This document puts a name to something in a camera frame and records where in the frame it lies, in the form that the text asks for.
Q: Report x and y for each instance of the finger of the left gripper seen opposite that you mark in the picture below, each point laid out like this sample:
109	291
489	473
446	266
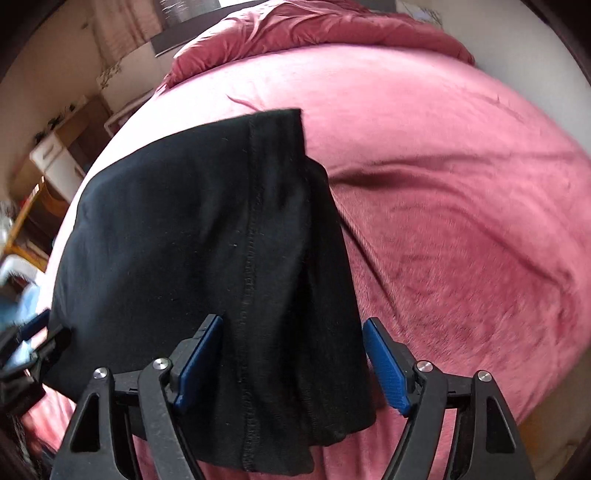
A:
34	324

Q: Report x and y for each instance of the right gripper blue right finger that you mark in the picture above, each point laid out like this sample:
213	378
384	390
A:
393	365

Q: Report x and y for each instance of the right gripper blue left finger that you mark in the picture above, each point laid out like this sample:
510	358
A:
188	360

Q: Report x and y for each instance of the black pants with embroidery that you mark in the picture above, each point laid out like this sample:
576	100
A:
230	218

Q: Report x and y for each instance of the blue yellow padded chair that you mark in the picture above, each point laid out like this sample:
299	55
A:
21	283

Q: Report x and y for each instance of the wooden side table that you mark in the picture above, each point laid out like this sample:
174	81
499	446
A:
33	232

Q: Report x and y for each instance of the white cabinet with drawer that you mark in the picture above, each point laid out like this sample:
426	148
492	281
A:
58	166

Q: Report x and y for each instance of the white bedside table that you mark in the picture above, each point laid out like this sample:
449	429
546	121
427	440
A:
116	121

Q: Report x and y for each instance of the pink patterned curtain left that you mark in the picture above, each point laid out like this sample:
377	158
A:
123	26

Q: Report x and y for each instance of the dark bed headboard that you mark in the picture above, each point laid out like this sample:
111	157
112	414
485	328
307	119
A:
181	33

